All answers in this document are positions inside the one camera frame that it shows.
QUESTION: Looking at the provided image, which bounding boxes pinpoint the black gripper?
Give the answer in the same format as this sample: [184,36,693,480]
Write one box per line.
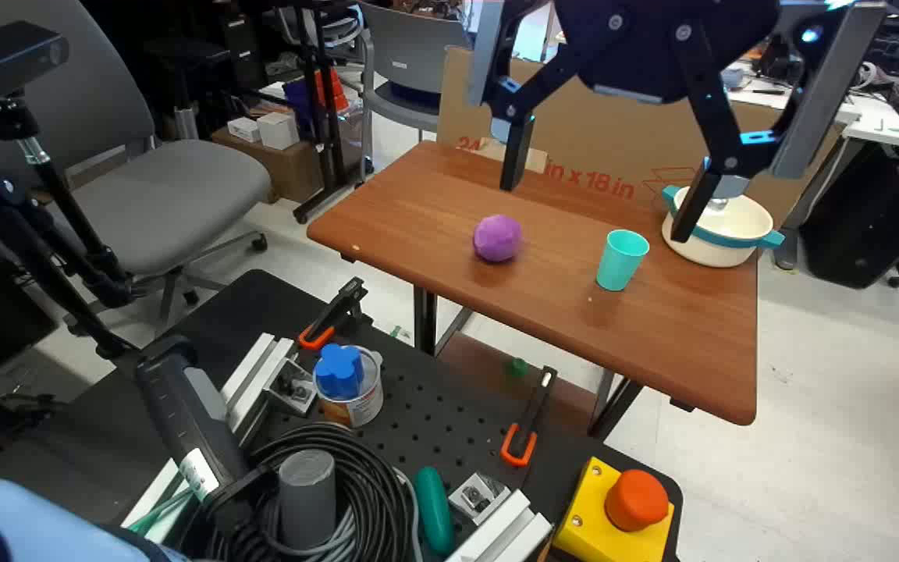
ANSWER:
[481,0,788,244]

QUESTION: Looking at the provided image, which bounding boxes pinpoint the teal plastic cup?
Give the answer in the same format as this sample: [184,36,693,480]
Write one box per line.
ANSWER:
[594,228,651,296]

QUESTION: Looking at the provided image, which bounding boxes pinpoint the brown cardboard sheet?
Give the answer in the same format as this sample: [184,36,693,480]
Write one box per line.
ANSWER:
[437,44,849,228]

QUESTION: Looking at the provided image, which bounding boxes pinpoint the white pot lid silver knob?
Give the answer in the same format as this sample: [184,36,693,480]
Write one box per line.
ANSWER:
[677,191,778,240]

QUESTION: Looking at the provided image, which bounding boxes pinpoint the purple ball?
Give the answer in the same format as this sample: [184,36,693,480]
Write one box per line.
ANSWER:
[471,213,527,265]

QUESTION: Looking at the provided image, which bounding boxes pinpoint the white desk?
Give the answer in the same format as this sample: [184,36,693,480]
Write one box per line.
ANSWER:
[723,59,899,151]

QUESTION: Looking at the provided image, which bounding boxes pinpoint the black case under desk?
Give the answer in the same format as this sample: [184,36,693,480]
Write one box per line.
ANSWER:
[800,137,899,289]

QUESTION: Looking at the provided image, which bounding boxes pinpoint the black table leg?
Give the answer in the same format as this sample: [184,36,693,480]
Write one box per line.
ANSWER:
[411,288,440,355]
[587,376,647,439]

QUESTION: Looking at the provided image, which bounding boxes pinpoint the black metal stand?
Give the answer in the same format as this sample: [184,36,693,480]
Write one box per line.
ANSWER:
[290,0,373,228]

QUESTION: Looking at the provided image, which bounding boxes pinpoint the cardboard box with white packs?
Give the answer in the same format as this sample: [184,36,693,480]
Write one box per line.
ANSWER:
[208,106,331,206]

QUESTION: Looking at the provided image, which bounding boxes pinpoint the yellow box orange stop button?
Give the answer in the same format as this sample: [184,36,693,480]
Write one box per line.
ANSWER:
[553,454,677,562]

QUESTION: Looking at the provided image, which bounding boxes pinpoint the aluminium extrusion bar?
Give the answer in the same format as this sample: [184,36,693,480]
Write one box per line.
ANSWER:
[223,332,299,439]
[445,472,555,562]

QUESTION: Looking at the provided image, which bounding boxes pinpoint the grey office chair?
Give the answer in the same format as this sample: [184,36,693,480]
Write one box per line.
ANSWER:
[0,0,275,315]

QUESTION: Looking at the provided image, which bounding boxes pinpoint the grey cylinder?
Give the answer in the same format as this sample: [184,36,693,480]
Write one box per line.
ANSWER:
[275,445,340,553]

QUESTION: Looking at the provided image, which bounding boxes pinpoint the light blue cloth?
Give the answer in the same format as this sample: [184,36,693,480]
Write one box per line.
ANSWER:
[0,475,177,562]

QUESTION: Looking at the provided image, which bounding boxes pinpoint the white pot teal handles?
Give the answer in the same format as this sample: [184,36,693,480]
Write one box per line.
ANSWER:
[659,182,788,272]

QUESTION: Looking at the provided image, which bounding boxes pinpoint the grey chair with metal frame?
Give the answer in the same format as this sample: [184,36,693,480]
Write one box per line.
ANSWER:
[358,0,474,137]

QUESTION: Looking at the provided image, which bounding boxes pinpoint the black clamp orange handle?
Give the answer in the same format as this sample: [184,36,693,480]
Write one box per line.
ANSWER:
[497,364,559,472]
[295,276,373,352]

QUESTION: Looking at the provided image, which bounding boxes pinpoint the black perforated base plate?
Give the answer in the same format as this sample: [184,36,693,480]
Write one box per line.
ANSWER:
[0,265,687,562]

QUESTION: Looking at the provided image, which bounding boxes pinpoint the teal tool handle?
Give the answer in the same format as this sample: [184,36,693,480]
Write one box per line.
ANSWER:
[411,466,456,560]

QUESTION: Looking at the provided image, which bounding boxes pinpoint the black coiled cable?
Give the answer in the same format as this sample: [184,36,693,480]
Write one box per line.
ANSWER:
[202,422,418,562]

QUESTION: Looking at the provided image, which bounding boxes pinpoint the black rectangular post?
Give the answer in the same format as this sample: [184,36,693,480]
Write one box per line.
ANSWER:
[134,351,257,507]

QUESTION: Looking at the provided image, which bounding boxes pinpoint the black camera tripod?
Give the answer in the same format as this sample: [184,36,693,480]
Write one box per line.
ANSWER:
[0,90,145,363]

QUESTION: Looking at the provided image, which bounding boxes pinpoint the black depth camera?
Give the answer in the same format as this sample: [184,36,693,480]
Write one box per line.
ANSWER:
[0,18,72,117]

